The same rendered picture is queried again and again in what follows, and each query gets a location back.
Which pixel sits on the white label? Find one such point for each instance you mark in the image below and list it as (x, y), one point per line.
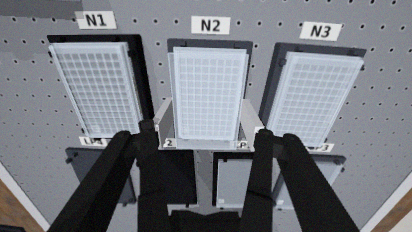
(88, 141)
(242, 144)
(326, 147)
(96, 19)
(170, 142)
(210, 25)
(320, 31)

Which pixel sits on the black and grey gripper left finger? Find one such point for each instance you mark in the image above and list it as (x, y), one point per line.
(93, 203)

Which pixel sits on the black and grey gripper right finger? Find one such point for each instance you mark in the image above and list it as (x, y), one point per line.
(316, 205)

